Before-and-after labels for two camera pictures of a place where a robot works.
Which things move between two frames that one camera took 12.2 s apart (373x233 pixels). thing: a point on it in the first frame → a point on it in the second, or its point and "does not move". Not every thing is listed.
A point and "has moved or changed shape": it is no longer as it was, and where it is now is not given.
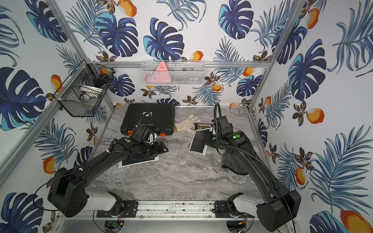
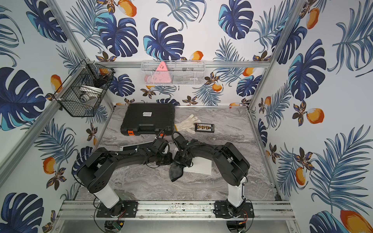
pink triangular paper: (161, 74) does not move
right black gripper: (207, 141) → (177, 159)
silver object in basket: (87, 93) does not move
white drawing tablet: (197, 144) → (199, 165)
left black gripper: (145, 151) → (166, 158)
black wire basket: (81, 92) does not move
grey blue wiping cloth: (229, 160) has moved or changed shape
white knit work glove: (187, 124) does not move
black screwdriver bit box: (198, 126) does not move
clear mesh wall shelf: (174, 72) does not move
